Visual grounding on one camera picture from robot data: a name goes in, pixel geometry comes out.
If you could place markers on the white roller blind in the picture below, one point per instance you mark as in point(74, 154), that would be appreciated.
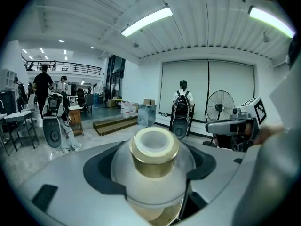
point(184, 72)
point(231, 79)

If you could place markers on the cardboard box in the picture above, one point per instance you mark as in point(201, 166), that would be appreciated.
point(149, 102)
point(115, 102)

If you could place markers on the brown wooden desk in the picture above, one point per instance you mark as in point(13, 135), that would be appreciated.
point(76, 119)

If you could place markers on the black office chair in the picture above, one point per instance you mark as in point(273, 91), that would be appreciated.
point(80, 95)

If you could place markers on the black framed glass door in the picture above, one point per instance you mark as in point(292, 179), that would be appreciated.
point(115, 76)

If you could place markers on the white shelf unit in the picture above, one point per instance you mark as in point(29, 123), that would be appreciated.
point(8, 79)

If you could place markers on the white top black frame table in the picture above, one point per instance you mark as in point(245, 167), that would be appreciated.
point(16, 118)

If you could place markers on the white bottle pack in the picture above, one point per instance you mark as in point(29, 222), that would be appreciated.
point(125, 108)
point(134, 107)

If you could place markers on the person's right forearm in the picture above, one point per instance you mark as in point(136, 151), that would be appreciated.
point(270, 134)

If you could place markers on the wooden step platform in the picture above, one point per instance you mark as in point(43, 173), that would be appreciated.
point(113, 126)

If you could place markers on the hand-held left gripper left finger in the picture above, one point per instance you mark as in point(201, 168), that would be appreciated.
point(70, 173)

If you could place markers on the black balcony railing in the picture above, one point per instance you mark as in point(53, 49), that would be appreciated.
point(70, 66)

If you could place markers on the person's light grey garment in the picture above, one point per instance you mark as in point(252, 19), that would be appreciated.
point(277, 173)

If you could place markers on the ceiling tube light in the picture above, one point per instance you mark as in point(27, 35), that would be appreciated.
point(147, 21)
point(270, 20)

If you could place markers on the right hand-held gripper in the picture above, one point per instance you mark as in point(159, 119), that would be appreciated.
point(249, 112)

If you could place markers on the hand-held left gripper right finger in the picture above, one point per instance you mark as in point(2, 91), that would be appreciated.
point(218, 178)

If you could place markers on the clear plastic bin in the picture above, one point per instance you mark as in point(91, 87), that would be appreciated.
point(147, 115)

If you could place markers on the white chair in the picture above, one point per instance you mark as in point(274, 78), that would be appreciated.
point(29, 105)

